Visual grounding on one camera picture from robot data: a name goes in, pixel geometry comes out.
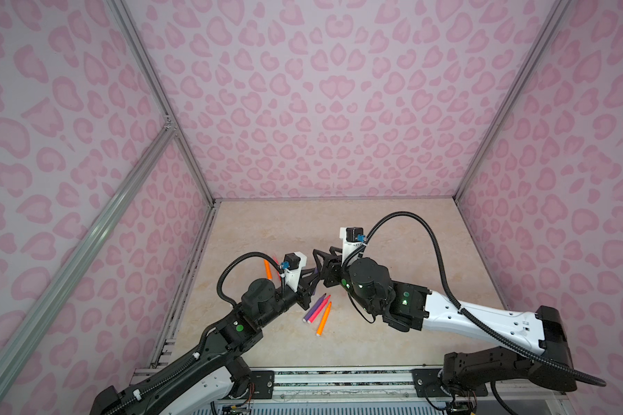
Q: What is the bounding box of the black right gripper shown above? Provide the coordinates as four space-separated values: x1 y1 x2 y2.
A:
310 246 379 313

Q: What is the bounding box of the purple pen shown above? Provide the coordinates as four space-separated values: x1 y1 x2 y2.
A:
303 294 326 323

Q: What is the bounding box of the orange pen cap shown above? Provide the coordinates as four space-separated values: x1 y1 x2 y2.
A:
263 259 273 280

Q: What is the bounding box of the orange pen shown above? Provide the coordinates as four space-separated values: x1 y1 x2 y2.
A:
316 302 332 336

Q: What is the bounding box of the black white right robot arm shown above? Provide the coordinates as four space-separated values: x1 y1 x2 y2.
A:
313 247 578 393

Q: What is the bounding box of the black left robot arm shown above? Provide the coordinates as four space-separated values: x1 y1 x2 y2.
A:
90 271 323 414

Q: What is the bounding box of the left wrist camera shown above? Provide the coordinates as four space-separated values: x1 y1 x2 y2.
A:
280 252 307 292

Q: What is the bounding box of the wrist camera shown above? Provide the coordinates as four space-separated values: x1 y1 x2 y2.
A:
280 252 307 292
340 227 365 263

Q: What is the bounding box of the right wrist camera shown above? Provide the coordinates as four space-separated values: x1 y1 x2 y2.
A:
340 227 365 263

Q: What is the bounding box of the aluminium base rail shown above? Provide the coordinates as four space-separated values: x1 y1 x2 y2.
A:
161 366 574 414

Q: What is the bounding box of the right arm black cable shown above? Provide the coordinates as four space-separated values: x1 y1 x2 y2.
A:
360 210 607 415

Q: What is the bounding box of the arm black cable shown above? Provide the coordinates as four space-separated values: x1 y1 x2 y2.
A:
100 251 292 415
360 210 607 415

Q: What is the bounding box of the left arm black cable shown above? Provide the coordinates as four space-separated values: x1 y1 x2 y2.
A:
100 251 292 415

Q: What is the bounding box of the aluminium diagonal wall bar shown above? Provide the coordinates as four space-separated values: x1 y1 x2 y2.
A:
0 126 177 403

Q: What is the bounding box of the aluminium corner post left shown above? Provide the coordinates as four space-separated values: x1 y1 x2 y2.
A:
105 0 216 207

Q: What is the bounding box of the aluminium corner post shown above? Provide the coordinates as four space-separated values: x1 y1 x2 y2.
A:
453 0 576 204
105 0 216 207

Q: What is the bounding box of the aluminium corner post right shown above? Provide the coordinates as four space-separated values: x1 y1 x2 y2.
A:
453 0 576 204

